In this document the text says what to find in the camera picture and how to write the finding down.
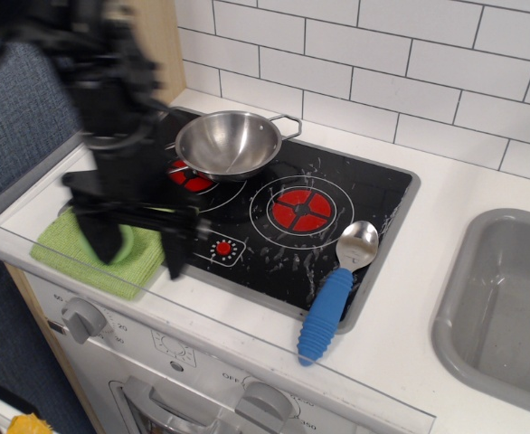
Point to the stainless steel bowl pan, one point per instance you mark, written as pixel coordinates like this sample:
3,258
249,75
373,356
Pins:
232,145

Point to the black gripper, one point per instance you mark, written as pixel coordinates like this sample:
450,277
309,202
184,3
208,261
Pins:
130,186

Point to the green round toy fruit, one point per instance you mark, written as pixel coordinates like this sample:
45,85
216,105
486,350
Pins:
127,243

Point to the black toy stovetop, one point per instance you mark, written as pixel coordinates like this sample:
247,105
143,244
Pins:
272,237

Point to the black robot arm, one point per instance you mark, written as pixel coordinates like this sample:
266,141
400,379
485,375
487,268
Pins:
112,84

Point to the grey sink basin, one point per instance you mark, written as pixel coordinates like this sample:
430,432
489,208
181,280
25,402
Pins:
481,333

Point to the yellow black object bottom left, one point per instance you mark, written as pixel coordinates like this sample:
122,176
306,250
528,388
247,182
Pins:
28,424

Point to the blue handled metal spoon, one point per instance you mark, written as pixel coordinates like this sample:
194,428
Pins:
356,248

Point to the grey left oven knob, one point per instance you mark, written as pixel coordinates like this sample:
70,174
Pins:
82,319

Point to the clear acrylic front guard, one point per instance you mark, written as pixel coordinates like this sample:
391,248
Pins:
135,376

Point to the grey right oven knob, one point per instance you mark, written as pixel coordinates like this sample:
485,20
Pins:
264,406

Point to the green folded microfiber cloth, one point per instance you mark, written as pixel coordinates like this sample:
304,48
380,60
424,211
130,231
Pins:
134,267

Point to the grey oven door handle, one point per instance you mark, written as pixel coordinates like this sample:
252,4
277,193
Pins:
153,415

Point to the light wooden side post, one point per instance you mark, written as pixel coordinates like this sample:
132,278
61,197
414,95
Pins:
157,33

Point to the grey oven knob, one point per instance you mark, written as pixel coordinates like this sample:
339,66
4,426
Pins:
264,406
82,319

